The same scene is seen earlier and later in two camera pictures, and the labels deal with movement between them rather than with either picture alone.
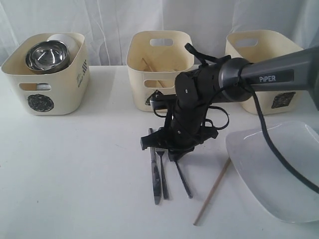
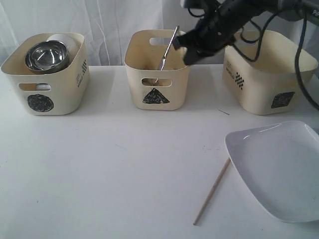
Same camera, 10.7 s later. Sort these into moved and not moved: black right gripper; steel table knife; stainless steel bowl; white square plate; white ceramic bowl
Moved: steel table knife; black right gripper
Not moved: stainless steel bowl; white ceramic bowl; white square plate
